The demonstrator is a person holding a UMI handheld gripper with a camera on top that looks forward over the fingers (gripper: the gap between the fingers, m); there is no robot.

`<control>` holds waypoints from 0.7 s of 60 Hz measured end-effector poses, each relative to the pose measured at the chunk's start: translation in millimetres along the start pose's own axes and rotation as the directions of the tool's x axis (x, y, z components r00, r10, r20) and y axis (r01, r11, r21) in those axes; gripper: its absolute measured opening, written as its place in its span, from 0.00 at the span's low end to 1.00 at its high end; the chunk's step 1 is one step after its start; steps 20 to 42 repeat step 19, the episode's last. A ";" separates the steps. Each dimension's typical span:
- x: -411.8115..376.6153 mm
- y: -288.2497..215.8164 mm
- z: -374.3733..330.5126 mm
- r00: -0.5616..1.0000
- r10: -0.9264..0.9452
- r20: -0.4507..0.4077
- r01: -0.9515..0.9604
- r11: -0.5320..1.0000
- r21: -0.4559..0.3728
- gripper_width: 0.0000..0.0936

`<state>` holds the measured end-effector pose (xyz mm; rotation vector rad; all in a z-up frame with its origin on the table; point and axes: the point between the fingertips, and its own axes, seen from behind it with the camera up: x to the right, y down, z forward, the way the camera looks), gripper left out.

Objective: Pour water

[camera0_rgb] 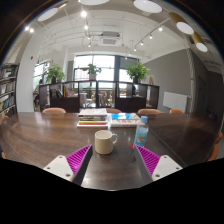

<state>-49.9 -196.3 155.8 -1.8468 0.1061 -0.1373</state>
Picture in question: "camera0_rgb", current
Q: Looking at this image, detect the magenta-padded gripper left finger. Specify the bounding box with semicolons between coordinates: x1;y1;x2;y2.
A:
43;144;95;187

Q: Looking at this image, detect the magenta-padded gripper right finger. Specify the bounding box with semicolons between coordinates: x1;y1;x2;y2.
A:
133;145;184;186

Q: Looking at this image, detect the clear blue-capped water bottle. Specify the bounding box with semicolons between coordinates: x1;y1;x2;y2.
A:
133;115;150;149

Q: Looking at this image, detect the cream ceramic mug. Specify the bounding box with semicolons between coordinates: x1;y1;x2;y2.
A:
94;129;119;155

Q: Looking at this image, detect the stack of books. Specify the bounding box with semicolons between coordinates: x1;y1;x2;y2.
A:
76;108;109;129

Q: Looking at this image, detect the group of orange chairs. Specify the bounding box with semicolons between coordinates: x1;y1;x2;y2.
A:
0;107;224;163

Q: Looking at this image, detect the blue-covered book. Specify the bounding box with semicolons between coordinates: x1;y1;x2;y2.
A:
111;113;132;120

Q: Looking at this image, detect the low dark shelf unit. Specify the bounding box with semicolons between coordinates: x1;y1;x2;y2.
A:
38;80;160;113

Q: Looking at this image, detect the person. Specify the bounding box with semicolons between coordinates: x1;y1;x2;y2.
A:
33;78;44;108

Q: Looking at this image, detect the bushy potted green plant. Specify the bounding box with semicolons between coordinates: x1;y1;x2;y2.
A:
44;63;67;84

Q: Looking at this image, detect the broad potted green plant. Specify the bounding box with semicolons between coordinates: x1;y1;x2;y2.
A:
125;62;151;84

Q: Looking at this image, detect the small potted green plant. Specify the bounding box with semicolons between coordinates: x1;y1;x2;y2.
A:
81;63;103;81

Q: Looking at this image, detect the tall dark bookshelf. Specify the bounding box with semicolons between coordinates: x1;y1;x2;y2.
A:
0;63;20;118

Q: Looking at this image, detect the ceiling air conditioner unit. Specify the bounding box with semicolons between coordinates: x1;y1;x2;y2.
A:
99;31;122;47

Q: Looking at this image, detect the group of ceiling spotlights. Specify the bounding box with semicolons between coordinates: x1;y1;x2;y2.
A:
23;10;164;56

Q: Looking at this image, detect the group of round ceiling panels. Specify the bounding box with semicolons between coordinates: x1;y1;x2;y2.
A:
37;0;209;53

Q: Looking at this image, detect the white wall radiator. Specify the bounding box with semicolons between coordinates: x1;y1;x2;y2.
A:
162;91;189;114

